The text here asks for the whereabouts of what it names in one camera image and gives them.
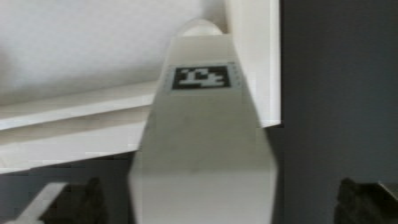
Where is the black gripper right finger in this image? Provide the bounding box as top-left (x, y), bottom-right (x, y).
top-left (334, 178), bottom-right (398, 224)

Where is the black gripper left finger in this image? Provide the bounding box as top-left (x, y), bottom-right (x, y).
top-left (10, 177), bottom-right (110, 224)

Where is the white desk tabletop tray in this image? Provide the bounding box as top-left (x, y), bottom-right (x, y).
top-left (0, 0), bottom-right (280, 175)

